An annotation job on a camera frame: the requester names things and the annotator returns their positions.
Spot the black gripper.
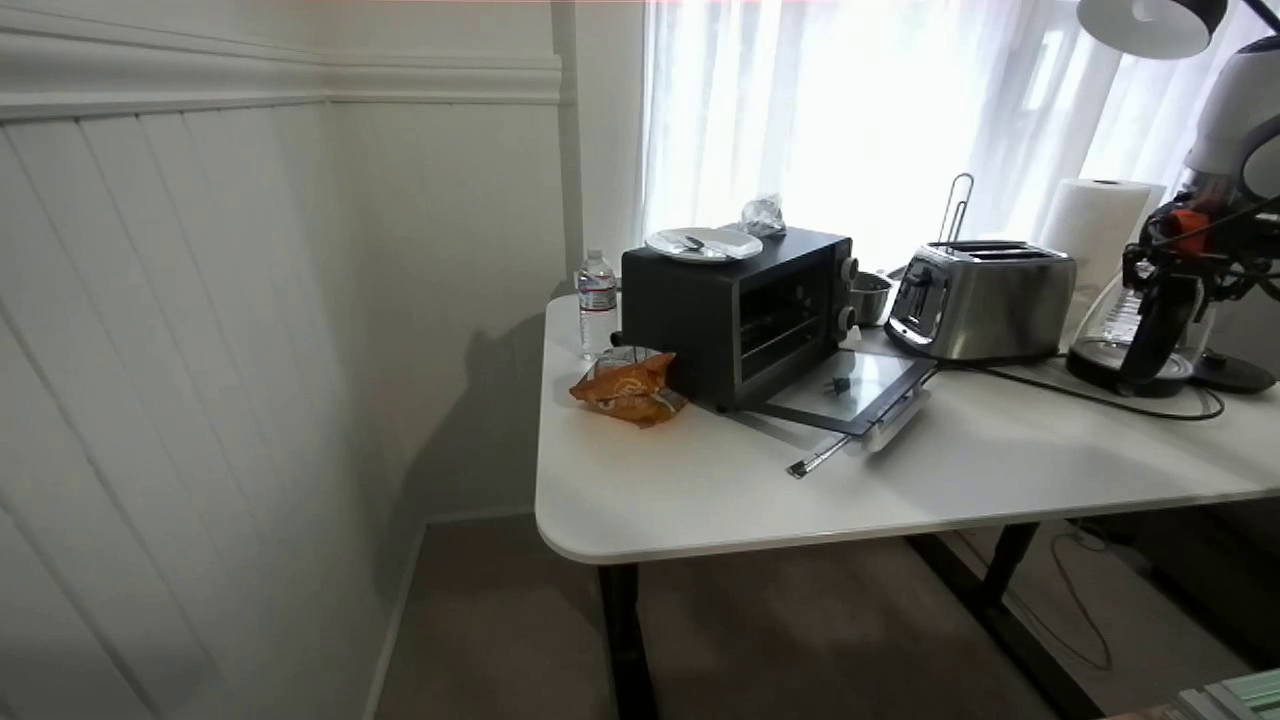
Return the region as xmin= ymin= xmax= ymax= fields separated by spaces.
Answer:
xmin=1118 ymin=196 xmax=1280 ymax=301

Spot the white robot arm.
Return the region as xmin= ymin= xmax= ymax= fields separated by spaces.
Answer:
xmin=1123 ymin=36 xmax=1280 ymax=301

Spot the black table leg frame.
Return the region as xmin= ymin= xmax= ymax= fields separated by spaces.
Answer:
xmin=596 ymin=524 xmax=1100 ymax=720

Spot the white sheer curtain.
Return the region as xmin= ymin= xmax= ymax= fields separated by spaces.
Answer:
xmin=640 ymin=0 xmax=1264 ymax=268

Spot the white paper towel roll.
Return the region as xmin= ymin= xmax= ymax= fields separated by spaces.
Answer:
xmin=1039 ymin=179 xmax=1159 ymax=295

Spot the black desk lamp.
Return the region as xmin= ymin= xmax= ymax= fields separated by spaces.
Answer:
xmin=1077 ymin=0 xmax=1226 ymax=60

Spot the glass electric kettle black handle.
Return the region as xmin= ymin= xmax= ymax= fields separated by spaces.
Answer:
xmin=1067 ymin=275 xmax=1212 ymax=396

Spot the black kettle power cable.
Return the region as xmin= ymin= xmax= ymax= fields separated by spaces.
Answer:
xmin=984 ymin=362 xmax=1226 ymax=426

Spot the orange snack bag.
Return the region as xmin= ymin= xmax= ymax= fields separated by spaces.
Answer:
xmin=567 ymin=353 xmax=682 ymax=430

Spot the silver two-slot toaster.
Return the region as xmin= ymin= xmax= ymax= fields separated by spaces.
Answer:
xmin=886 ymin=242 xmax=1077 ymax=366

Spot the black toaster oven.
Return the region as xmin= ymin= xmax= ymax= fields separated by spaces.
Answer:
xmin=618 ymin=229 xmax=931 ymax=439

